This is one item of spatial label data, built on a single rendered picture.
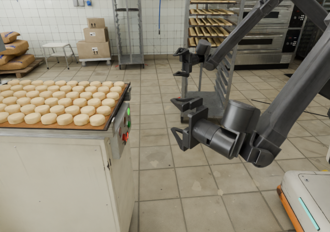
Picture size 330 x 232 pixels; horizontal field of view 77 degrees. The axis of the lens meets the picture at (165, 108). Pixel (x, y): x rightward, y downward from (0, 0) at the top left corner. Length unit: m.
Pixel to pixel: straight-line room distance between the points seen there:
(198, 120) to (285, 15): 3.96
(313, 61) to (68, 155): 0.81
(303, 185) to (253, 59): 3.10
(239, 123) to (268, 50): 3.90
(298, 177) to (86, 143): 1.29
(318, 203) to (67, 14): 4.74
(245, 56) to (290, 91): 3.73
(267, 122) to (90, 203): 0.82
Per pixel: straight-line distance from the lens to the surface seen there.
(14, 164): 1.03
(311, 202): 1.50
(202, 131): 0.49
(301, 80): 0.53
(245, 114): 0.46
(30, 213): 1.26
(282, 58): 4.62
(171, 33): 4.77
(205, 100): 2.58
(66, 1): 4.90
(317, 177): 1.67
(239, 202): 1.69
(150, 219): 1.54
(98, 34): 4.41
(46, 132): 0.86
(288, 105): 0.51
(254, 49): 4.27
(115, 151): 0.86
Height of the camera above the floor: 1.29
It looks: 29 degrees down
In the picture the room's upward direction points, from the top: straight up
